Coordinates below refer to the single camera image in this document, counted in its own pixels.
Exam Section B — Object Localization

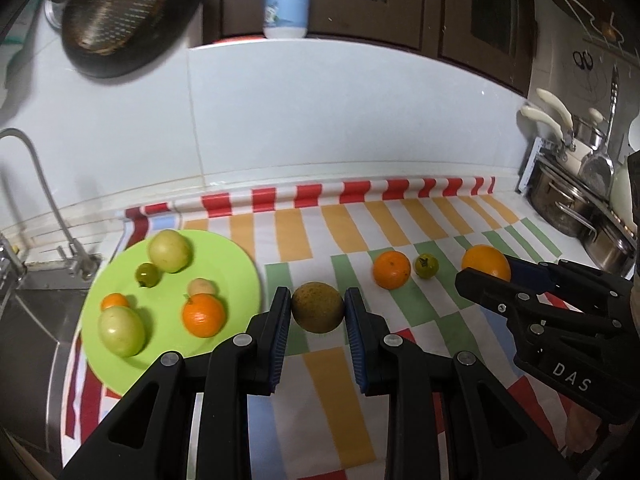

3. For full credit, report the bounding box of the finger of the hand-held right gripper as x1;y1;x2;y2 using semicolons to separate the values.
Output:
505;255;633;309
454;266;618;336

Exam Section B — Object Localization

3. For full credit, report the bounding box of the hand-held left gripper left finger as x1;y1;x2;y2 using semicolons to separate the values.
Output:
60;286;292;480

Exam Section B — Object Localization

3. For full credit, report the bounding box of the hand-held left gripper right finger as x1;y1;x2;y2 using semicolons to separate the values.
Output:
344;287;568;480

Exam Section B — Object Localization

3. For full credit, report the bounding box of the small brownish-green round fruit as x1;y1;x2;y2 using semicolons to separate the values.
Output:
291;281;346;334

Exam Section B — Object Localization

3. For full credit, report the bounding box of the orange with stem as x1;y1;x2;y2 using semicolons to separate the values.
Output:
182;292;227;338

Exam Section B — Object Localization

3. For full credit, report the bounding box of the green plate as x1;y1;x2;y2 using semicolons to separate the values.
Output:
80;229;262;398

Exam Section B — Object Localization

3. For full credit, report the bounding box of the small tan fruit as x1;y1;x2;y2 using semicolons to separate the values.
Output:
187;278;218;298

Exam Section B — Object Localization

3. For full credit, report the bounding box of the large yellow-green guava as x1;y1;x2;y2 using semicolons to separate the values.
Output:
148;229;193;274

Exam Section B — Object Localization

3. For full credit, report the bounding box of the green tomato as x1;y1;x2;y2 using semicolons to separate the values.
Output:
135;262;161;288
414;254;440;279

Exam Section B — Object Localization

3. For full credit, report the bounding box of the large green guava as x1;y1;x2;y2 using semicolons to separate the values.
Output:
97;306;147;358

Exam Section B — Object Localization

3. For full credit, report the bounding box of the person's right hand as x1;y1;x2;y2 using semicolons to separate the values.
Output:
565;405;607;454

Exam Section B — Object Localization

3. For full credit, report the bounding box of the large steel pot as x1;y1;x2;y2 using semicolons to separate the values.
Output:
527;160;599;239

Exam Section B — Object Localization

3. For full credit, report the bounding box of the striped colourful tablecloth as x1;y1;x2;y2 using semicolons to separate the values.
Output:
62;176;601;480

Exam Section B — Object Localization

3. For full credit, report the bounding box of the white kettle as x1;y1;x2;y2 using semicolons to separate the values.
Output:
610;160;640;222

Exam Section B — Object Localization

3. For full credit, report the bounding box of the steel pot with lid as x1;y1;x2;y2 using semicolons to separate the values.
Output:
570;107;609;154

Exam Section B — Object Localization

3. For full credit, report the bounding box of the steel sink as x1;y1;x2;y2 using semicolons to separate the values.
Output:
0;275;101;443

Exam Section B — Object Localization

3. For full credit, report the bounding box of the thin gooseneck faucet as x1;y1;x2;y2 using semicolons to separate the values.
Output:
0;128;102;281

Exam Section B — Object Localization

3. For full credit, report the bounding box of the black frying pan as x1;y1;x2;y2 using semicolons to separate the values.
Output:
60;0;203;79

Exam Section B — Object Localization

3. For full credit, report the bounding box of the gold perforated colander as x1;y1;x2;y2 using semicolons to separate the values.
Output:
62;0;176;56

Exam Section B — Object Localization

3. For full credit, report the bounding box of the metal scoop with long handle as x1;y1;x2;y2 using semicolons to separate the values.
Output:
580;65;621;197

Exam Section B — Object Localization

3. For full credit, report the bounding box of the white wire rack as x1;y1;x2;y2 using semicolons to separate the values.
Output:
562;0;640;61

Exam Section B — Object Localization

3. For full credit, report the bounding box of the dark wooden window frame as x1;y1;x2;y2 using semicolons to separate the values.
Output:
200;0;537;97

